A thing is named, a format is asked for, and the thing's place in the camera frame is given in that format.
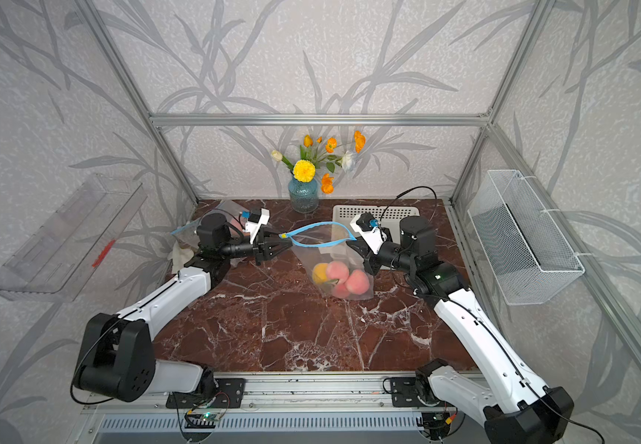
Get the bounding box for clear zip-top bag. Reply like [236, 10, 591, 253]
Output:
[281, 221, 375, 301]
[172, 201, 246, 251]

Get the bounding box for white perforated plastic basket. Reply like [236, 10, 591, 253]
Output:
[331, 205, 419, 243]

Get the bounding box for yellow peach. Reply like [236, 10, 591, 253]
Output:
[311, 263, 329, 285]

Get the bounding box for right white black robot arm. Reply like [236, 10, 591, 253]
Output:
[350, 213, 574, 443]

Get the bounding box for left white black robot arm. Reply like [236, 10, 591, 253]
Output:
[70, 209, 292, 403]

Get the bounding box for blue glass vase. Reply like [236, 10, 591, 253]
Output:
[288, 178, 320, 214]

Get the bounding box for orange yellow flower bouquet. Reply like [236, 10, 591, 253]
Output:
[270, 131, 367, 195]

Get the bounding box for right circuit board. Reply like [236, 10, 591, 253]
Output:
[418, 412, 455, 431]

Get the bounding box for circuit board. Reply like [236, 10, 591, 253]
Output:
[183, 412, 224, 429]
[418, 412, 455, 431]

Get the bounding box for left circuit board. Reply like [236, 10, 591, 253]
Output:
[183, 412, 224, 429]

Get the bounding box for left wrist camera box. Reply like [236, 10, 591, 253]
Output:
[241, 208, 270, 244]

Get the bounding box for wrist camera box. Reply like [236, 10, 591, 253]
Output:
[350, 212, 388, 255]
[241, 208, 270, 244]

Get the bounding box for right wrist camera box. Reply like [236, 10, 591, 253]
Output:
[350, 212, 388, 255]

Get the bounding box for white wire mesh basket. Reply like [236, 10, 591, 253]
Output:
[468, 169, 585, 306]

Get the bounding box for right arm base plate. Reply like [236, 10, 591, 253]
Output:
[388, 377, 440, 408]

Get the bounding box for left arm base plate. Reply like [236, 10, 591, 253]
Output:
[165, 377, 246, 411]

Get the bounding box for clear plastic wall tray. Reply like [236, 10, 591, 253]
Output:
[0, 173, 148, 303]

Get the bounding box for aluminium frame rail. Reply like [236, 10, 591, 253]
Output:
[78, 373, 549, 414]

